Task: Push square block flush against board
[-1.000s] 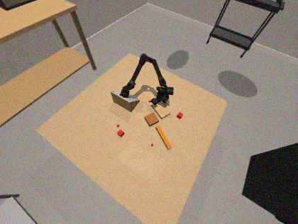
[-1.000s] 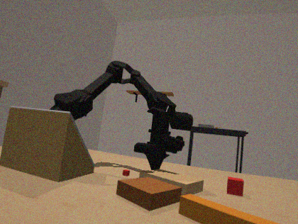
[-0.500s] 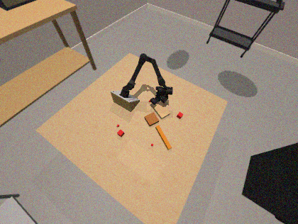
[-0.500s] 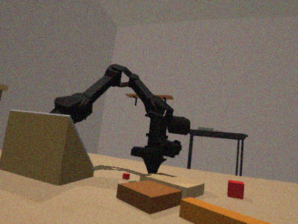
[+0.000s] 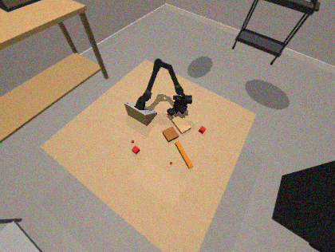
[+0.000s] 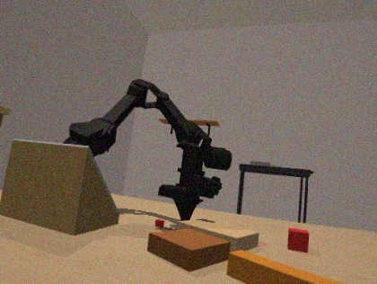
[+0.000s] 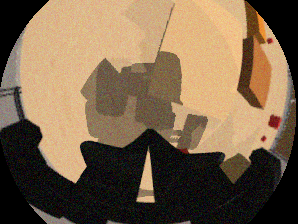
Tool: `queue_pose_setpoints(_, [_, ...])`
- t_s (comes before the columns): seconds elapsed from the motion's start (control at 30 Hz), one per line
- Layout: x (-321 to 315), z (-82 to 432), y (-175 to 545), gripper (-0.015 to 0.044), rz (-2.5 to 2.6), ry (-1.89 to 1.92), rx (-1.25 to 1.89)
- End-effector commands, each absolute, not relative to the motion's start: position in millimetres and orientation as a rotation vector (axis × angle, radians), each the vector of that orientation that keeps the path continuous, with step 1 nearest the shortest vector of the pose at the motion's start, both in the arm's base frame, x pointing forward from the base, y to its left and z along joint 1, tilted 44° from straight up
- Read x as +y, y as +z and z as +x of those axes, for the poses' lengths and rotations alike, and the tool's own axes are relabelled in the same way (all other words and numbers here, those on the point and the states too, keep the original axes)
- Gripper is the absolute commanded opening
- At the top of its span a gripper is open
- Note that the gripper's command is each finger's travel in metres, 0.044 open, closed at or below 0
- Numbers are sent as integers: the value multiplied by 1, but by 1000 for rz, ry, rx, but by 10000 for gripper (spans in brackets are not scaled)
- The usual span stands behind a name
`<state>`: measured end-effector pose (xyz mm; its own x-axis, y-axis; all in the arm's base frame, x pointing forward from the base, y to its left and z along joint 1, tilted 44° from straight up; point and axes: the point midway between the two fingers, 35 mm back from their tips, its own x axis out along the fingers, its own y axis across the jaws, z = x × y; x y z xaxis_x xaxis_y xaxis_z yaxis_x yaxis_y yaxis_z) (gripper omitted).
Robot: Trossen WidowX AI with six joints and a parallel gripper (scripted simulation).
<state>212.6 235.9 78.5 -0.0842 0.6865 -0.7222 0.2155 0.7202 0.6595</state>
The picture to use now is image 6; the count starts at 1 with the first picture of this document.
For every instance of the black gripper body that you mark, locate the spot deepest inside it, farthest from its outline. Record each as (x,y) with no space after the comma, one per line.
(182,191)

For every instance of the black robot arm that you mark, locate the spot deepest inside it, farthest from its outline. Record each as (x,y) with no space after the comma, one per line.
(100,134)

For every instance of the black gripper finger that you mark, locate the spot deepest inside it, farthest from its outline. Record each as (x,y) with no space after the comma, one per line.
(193,207)
(183,207)

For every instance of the red cube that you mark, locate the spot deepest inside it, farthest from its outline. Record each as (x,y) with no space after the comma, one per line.
(298,240)

